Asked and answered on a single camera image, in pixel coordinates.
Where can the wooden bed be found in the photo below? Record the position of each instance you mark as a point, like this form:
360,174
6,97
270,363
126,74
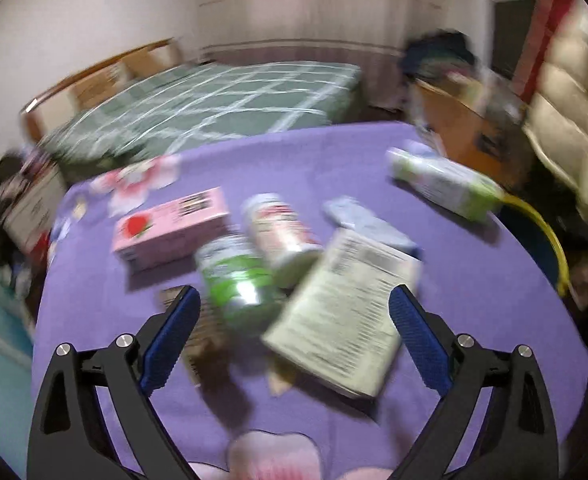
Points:
93,75

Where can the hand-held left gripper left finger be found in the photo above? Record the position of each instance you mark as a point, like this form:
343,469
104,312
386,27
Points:
168,340

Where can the yellow rimmed trash bin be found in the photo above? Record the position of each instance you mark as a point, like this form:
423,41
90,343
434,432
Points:
549,235

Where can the brown pillow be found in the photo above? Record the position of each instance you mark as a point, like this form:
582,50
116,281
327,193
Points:
98,85
151,60

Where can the brown paper bag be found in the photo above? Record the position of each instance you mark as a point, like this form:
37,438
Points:
203,330

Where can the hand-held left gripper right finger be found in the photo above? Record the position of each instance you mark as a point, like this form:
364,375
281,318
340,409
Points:
421,340

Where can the red hanging garment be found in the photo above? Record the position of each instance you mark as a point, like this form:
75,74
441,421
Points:
549,35

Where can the purple floral tablecloth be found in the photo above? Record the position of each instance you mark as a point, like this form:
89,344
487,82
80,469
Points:
299,170

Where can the pink label can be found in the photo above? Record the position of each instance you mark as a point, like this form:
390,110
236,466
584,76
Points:
281,235

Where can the pale blue packet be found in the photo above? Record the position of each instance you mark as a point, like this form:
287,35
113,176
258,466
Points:
369,222

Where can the white bottle green label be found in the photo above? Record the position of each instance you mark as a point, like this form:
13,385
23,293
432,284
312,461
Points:
444,182

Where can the pile of mixed clothes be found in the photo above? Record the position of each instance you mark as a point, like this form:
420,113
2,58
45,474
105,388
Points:
439,52

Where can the pink strawberry milk carton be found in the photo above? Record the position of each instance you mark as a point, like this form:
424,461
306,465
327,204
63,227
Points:
168,230

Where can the cream puffer jacket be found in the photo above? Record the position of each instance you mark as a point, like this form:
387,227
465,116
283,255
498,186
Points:
574,100

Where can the white nightstand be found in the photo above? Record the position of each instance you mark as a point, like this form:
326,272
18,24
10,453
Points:
28,210

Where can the pink striped curtain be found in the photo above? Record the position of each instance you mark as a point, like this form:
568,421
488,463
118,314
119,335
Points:
324,20

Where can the green plaid duvet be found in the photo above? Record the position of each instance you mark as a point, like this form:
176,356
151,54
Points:
213,105

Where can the beige carton box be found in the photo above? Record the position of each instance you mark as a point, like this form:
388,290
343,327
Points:
344,310

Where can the green label can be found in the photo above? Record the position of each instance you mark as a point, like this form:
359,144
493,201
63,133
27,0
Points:
239,280

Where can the black television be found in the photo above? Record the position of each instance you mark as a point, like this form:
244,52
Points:
514,35

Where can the wooden side desk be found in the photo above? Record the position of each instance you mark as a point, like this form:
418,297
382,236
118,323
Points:
464,130

